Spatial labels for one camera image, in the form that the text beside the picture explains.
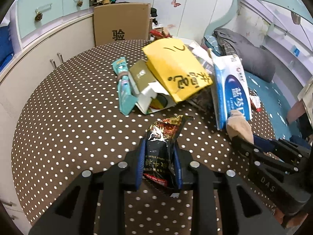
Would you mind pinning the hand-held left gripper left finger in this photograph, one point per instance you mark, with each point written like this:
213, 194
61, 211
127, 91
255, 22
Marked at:
141, 164

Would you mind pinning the grey duvet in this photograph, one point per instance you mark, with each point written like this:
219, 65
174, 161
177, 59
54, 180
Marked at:
256, 61

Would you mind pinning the beige sock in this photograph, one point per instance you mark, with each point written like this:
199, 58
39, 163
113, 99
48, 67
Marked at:
238, 124

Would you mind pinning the dark glossy wrapper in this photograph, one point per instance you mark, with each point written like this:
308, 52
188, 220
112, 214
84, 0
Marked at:
203, 102

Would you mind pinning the blue bag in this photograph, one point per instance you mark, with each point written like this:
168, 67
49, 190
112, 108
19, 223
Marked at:
6, 44

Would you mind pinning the blue white carton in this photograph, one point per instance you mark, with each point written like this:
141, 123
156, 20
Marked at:
232, 95

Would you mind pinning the olive green carton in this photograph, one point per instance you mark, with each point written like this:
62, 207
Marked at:
141, 74

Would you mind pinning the pink hanging garment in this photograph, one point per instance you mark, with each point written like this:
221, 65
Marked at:
298, 112

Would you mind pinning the beige curved cabinet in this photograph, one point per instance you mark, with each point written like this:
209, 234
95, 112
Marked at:
36, 53

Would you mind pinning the clear plastic bag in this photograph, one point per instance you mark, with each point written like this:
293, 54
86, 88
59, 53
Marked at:
203, 56

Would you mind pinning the cream hanging sweater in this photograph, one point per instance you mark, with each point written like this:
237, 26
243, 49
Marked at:
307, 88

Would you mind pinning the brown polka dot tablecloth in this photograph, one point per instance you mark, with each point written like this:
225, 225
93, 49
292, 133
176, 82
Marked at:
73, 127

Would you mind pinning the dark hanging clothes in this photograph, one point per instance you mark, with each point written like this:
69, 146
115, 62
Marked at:
307, 132

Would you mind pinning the red white wrapper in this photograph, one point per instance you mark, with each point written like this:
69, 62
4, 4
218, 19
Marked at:
256, 102

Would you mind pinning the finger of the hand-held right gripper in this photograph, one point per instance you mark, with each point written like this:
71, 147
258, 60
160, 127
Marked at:
247, 149
265, 143

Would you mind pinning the grey plaid pillow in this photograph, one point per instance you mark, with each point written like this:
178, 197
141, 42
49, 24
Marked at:
228, 47

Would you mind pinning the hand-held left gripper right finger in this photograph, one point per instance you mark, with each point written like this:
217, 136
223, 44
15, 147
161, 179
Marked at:
178, 166

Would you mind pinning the teal wrapper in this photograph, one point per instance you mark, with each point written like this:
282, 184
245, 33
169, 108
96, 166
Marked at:
124, 95

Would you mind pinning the large cardboard box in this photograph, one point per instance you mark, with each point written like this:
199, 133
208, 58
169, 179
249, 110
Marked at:
122, 19

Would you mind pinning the black clothes pile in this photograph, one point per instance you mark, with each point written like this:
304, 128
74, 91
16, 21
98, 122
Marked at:
154, 14

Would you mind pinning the red patterned packet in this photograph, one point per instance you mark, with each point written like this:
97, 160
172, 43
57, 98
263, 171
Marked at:
159, 33

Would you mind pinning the yellow paper bag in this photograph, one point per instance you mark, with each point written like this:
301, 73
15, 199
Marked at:
176, 68

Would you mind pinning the pink butterfly sticker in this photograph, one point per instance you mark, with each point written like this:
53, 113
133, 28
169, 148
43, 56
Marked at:
176, 2

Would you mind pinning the light blue pillow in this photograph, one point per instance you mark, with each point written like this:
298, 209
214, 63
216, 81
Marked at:
210, 42

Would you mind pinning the white wardrobe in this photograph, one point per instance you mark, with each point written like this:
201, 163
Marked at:
185, 17

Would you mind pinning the teal printed bed sheet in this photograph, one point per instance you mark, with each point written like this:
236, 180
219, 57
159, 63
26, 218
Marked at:
276, 102

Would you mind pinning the black snack packet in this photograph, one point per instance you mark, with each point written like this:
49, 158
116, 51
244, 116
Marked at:
161, 137

